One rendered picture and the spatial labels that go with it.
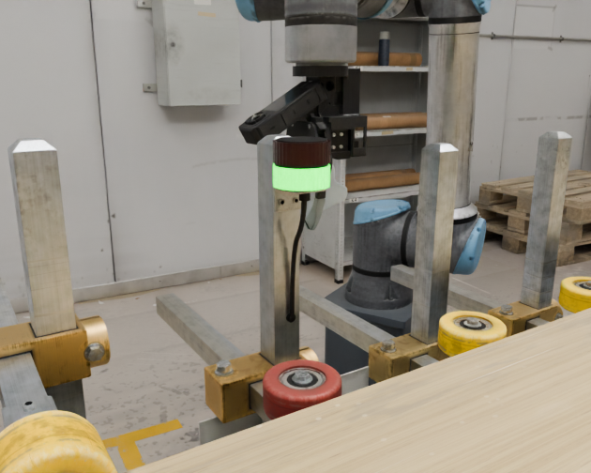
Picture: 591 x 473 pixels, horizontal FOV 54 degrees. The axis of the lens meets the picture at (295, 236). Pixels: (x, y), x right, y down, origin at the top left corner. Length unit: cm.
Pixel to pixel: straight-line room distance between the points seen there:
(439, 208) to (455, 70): 63
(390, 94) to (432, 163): 323
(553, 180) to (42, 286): 74
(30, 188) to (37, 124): 265
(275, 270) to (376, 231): 88
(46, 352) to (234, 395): 21
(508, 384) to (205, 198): 293
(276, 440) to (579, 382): 32
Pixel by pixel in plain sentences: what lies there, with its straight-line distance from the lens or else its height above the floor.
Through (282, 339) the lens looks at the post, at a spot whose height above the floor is 90.
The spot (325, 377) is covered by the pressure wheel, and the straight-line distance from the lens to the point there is 60.
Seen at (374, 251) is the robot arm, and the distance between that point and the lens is 153.
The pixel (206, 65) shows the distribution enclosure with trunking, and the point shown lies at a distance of 314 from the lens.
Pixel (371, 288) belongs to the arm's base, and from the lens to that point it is 156.
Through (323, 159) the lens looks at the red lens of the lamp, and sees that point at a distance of 58.
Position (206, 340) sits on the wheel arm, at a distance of 79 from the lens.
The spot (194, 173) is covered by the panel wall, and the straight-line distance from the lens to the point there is 339.
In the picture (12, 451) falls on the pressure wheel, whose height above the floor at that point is 98.
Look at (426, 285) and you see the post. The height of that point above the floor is 92.
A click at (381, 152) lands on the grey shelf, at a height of 70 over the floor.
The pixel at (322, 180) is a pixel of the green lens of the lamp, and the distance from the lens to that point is 59.
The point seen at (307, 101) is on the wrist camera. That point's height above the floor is 117.
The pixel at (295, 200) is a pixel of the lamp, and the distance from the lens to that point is 64.
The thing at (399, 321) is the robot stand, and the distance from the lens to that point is 150.
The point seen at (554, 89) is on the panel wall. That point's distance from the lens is 520.
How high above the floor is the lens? 120
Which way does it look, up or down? 16 degrees down
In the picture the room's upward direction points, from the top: straight up
